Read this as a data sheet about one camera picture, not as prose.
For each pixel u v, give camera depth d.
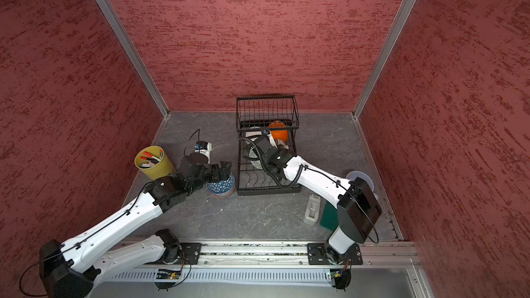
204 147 0.67
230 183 0.87
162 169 0.83
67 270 0.38
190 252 0.75
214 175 0.68
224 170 0.69
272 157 0.63
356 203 0.43
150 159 0.89
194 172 0.55
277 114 0.95
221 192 0.85
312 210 0.83
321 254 0.74
